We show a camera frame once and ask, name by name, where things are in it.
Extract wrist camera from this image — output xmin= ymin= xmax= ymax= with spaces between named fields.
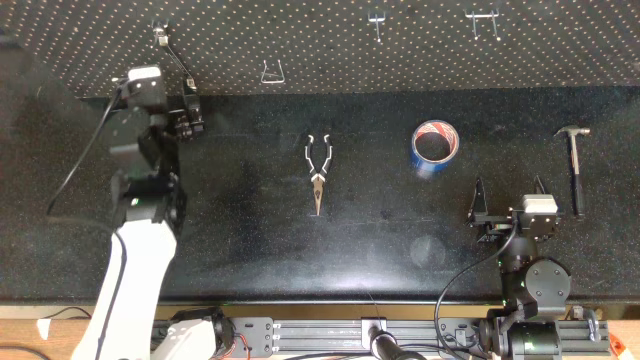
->
xmin=124 ymin=64 xmax=169 ymax=112
xmin=510 ymin=193 xmax=561 ymax=240

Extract hammer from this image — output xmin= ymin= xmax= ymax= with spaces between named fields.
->
xmin=552 ymin=124 xmax=592 ymax=219

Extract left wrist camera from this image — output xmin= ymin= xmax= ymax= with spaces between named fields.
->
xmin=124 ymin=64 xmax=169 ymax=112

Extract mounting rail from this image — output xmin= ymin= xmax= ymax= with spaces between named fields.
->
xmin=149 ymin=304 xmax=614 ymax=360

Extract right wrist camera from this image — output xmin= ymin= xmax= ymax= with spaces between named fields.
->
xmin=510 ymin=193 xmax=561 ymax=240

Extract roll of blue tape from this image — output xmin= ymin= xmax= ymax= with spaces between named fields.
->
xmin=410 ymin=119 xmax=461 ymax=178

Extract black pegboard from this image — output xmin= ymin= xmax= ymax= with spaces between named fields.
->
xmin=0 ymin=0 xmax=640 ymax=99

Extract black and white pliers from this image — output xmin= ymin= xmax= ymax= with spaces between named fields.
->
xmin=303 ymin=133 xmax=334 ymax=218

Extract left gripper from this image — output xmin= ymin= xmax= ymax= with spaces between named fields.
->
xmin=166 ymin=87 xmax=206 ymax=142

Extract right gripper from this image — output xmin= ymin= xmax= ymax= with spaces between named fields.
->
xmin=467 ymin=174 xmax=548 ymax=246

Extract black cable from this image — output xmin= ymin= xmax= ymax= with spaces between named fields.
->
xmin=45 ymin=79 xmax=129 ymax=251
xmin=433 ymin=222 xmax=519 ymax=360

